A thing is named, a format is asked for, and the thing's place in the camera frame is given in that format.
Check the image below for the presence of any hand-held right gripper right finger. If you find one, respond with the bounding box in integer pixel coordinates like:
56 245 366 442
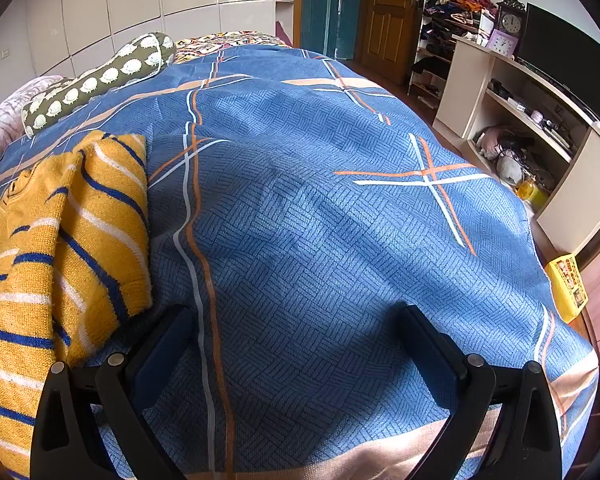
397 305 563 480

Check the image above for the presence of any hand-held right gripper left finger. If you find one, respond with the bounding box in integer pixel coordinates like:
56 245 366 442
30 304 198 480

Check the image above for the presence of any yellow striped knit sweater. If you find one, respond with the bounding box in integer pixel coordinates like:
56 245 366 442
0 131 153 480

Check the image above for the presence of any pile of clothes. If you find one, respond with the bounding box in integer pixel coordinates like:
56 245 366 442
422 0 496 17

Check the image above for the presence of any yellow printed box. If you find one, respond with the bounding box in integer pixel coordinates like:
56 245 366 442
545 254 589 323

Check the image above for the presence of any yellow plastic container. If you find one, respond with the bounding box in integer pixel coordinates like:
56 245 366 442
515 177 551 211

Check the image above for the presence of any blue checked bed cover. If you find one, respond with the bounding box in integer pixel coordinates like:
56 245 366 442
0 42 600 480

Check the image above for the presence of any pink plush toy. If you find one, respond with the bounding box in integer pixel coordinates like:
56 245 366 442
475 127 516 157

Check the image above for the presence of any beige television cabinet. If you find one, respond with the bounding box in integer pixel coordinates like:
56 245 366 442
432 35 600 256

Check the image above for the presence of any green patterned bolster pillow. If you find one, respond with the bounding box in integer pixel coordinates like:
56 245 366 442
21 32 177 137

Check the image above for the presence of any white shoe rack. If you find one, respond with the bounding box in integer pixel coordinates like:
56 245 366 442
407 0 496 111

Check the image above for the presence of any pink floral quilt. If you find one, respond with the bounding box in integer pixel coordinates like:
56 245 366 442
0 76 66 181

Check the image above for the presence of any purple square clock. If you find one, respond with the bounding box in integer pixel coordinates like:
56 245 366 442
486 29 520 57

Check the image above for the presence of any black television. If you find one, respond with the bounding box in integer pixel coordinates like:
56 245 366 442
516 2 600 133

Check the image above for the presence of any dark mantel clock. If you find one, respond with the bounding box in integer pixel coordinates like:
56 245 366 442
495 0 527 36

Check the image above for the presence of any brown wooden door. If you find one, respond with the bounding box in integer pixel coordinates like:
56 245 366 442
362 0 423 83

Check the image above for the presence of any teal sliding door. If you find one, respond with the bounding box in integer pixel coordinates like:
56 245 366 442
300 0 366 61

